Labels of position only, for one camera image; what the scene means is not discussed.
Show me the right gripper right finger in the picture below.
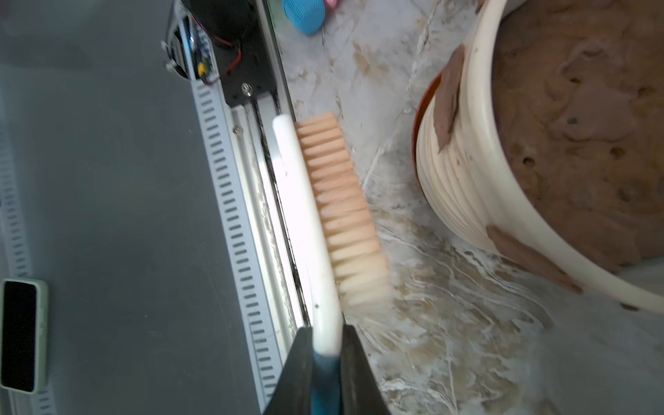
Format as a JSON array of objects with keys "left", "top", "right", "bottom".
[{"left": 340, "top": 324, "right": 391, "bottom": 415}]

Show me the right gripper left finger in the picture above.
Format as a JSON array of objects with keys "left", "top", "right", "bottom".
[{"left": 264, "top": 327, "right": 313, "bottom": 415}]

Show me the cream ceramic pot with soil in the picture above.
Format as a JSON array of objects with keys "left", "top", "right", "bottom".
[{"left": 413, "top": 1, "right": 663, "bottom": 313}]

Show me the dried mud patch front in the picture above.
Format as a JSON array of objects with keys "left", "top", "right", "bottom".
[{"left": 486, "top": 225, "right": 583, "bottom": 294}]

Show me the dried mud patch side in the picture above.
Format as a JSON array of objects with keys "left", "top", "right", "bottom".
[{"left": 433, "top": 44, "right": 465, "bottom": 152}]

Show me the terracotta pot saucer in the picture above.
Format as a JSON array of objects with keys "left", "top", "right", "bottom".
[{"left": 412, "top": 72, "right": 442, "bottom": 188}]

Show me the green framed black device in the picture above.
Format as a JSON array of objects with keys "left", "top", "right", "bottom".
[{"left": 1, "top": 278, "right": 48, "bottom": 394}]

